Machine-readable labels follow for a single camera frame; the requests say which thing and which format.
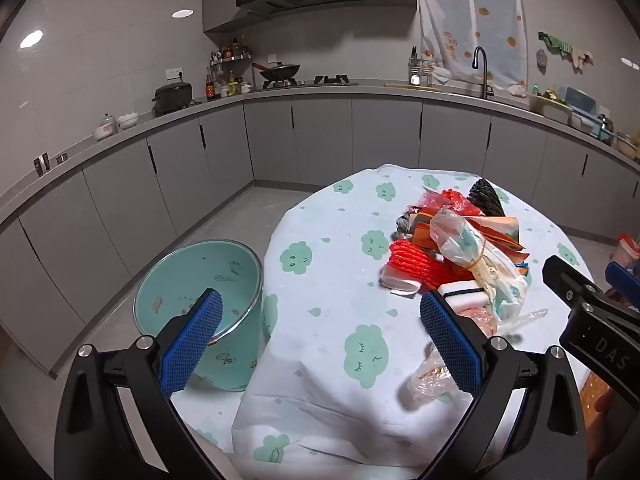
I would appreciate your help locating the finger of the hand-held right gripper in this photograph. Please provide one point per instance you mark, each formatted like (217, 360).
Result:
(622, 282)
(565, 277)

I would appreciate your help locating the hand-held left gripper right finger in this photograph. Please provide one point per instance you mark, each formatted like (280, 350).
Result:
(450, 340)

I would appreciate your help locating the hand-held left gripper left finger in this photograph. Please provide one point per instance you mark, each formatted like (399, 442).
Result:
(195, 340)

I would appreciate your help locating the pink translucent plastic bag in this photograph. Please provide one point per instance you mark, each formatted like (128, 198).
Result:
(477, 320)
(435, 205)

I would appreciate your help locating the blue plastic scrap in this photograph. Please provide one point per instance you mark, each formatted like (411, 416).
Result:
(520, 266)

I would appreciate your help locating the clear plastic wrapper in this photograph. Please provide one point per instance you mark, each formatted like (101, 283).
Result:
(425, 380)

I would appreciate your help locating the white sponge with black stripe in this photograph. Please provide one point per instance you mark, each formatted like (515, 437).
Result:
(465, 295)

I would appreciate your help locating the clear printed plastic bag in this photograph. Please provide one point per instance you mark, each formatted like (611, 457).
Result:
(455, 237)
(507, 290)

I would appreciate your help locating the teal trash bin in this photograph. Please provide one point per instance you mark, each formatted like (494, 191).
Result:
(200, 270)

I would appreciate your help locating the orange paper wrapper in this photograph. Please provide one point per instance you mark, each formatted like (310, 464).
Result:
(500, 232)

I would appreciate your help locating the red foam net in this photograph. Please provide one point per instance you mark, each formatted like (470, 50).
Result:
(415, 265)

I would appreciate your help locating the black foam net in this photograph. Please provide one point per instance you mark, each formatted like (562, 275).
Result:
(485, 197)

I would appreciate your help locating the patterned cloth rag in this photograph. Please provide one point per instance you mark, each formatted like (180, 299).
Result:
(404, 227)

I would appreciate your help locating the red plastic bag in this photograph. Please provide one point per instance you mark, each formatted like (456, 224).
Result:
(452, 194)

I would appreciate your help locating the orange plastic container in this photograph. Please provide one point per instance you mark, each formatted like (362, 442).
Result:
(629, 246)

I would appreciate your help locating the glass bowl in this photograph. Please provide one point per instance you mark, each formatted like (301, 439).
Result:
(627, 146)

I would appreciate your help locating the metal pot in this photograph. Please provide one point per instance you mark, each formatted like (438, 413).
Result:
(606, 125)

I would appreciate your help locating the white plastic basin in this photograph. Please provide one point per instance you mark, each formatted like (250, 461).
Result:
(547, 109)

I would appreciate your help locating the blue storage box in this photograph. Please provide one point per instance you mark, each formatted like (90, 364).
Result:
(582, 100)

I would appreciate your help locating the black kitchen faucet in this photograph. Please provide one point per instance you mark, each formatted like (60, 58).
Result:
(484, 77)

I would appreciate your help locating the beige hanging cloth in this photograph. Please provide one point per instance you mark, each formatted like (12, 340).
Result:
(582, 57)

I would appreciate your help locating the grey hanging scrubber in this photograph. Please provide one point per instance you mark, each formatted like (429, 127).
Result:
(541, 57)

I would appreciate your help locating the small black container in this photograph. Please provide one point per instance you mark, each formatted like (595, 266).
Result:
(37, 166)
(45, 161)

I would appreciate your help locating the green hanging cloth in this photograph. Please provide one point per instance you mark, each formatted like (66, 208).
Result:
(555, 42)

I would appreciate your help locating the grey base cabinets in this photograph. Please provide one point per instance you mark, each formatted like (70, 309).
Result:
(325, 135)

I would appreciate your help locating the black rice cooker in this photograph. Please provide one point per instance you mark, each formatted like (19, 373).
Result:
(172, 97)

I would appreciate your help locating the wooden cutting board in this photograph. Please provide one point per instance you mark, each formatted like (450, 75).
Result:
(412, 87)

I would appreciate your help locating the dark sauce bottle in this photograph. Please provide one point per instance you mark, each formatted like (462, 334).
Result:
(209, 89)

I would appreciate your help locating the metal utensil rack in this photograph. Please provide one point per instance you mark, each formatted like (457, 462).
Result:
(419, 67)

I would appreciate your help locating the black wok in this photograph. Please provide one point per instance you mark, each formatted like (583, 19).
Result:
(280, 71)

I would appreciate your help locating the white curtain with orange print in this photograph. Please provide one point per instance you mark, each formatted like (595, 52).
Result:
(465, 10)

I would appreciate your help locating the gas stove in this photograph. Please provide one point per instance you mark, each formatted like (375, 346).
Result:
(330, 80)

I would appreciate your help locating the spice rack with bottles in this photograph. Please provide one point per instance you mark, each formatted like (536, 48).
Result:
(232, 55)

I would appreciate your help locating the wall outlet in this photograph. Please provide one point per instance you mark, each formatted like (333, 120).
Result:
(174, 74)

